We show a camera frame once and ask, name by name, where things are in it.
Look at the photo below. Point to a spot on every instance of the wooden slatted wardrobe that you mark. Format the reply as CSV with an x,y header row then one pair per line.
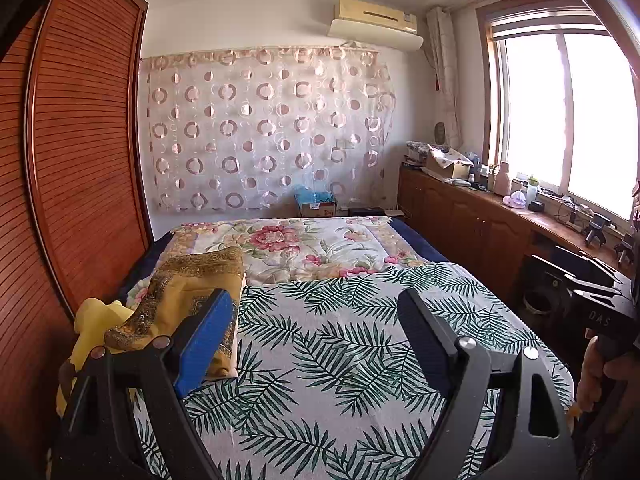
x,y
85,135

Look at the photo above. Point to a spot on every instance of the small black stand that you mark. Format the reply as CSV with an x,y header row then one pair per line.
x,y
626,247
598,227

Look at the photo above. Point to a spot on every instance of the patterned storage box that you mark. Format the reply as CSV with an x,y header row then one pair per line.
x,y
416,155

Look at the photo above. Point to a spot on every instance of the person's right hand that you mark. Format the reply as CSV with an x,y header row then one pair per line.
x,y
592,375

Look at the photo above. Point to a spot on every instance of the small black box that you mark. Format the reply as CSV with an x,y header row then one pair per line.
x,y
537,207

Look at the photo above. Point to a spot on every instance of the pink cap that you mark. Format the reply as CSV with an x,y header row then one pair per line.
x,y
515,201

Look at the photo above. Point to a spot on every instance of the brown oval ornament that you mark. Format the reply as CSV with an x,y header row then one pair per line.
x,y
440,133

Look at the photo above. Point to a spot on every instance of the wooden-framed window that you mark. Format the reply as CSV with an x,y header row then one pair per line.
x,y
560,110

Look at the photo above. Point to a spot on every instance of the bunched window curtain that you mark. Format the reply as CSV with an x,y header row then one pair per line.
x,y
445,70

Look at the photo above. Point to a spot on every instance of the open cardboard box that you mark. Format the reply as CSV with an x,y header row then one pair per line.
x,y
447,164

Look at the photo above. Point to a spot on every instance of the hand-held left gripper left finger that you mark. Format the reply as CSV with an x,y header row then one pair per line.
x,y
205,345

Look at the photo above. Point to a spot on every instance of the white air deflector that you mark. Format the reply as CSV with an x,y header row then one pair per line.
x,y
375,36

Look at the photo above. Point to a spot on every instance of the sheer circle-pattern curtain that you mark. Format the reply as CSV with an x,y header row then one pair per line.
x,y
265,125

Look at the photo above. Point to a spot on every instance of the golden patterned garment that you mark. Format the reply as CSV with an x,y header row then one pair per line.
x,y
185,290

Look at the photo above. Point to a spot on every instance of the trash bin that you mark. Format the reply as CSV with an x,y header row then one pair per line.
x,y
539,300

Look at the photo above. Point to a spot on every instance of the yellow plush toy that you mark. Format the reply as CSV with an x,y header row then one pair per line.
x,y
95,320

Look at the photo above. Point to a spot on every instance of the beige air conditioner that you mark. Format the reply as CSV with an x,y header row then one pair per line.
x,y
375,15

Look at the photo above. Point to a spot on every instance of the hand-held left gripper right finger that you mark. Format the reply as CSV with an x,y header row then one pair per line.
x,y
425,345

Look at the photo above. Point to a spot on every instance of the dark bottle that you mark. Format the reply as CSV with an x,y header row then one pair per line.
x,y
479,172

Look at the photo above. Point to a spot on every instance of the flat black box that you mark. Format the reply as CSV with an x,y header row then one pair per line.
x,y
366,211

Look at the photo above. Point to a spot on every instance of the leaf-print sheet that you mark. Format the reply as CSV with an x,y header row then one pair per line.
x,y
340,340

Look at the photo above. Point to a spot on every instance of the long wooden cabinet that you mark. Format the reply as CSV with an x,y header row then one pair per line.
x,y
465,225

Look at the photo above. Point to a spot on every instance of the cardboard box with blue bags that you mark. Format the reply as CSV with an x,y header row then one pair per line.
x,y
316,204

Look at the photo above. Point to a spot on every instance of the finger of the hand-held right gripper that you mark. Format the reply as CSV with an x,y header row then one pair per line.
x,y
595,290
575,266

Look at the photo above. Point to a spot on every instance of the green-capped bottle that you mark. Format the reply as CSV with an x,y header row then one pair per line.
x,y
533,192

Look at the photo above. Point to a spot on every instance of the floral quilt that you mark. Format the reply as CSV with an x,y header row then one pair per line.
x,y
280,240

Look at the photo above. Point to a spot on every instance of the pink bottle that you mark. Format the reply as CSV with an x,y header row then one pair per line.
x,y
501,180

